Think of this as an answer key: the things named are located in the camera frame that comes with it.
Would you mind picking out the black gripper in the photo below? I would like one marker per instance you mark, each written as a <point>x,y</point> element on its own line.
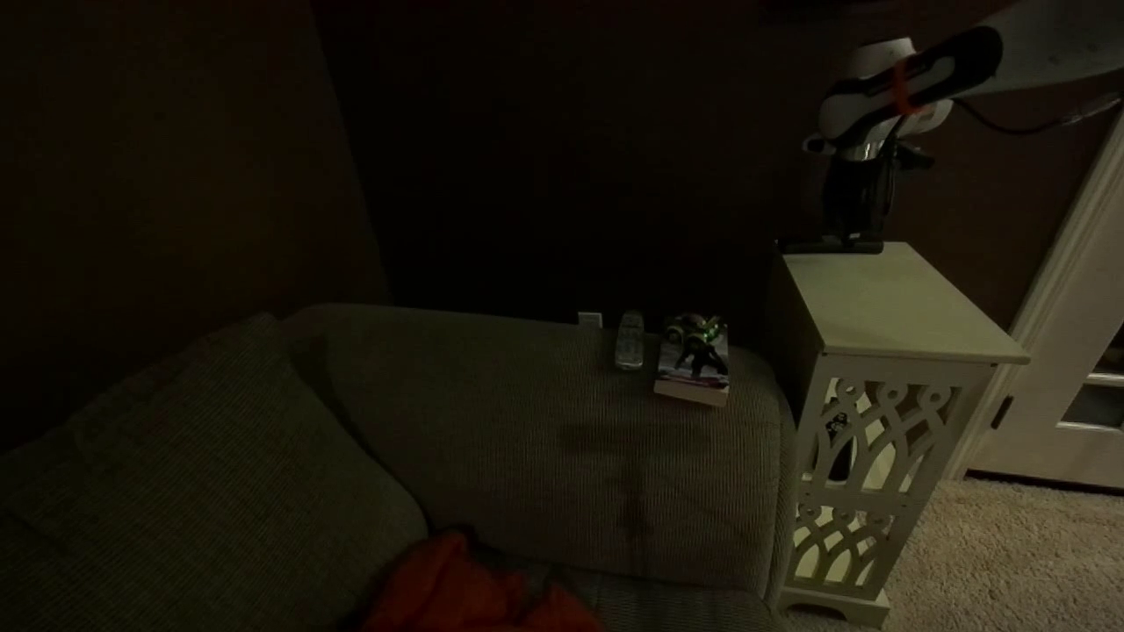
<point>869,175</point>

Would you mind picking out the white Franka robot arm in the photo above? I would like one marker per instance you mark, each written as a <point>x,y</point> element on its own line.
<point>937,70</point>

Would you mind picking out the white lattice side cabinet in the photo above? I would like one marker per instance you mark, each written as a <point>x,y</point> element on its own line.
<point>890,386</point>

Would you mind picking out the small white remote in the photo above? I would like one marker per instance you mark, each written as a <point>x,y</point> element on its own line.
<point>630,342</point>

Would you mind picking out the grey fabric sofa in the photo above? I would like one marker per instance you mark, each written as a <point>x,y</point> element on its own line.
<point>493,457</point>

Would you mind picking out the grey sofa back cushion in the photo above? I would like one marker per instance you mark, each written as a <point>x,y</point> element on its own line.
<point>177,478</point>

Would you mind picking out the book with colourful cover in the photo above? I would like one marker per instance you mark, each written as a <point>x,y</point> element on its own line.
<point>692,360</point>

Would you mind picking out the white panelled door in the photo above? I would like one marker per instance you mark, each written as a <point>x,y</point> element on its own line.
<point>1073,339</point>

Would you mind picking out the small white rectangular object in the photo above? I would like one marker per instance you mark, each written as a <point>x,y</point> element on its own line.
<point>590,321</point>

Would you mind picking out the orange crumpled cloth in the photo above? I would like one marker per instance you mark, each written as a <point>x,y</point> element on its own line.
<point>470,591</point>

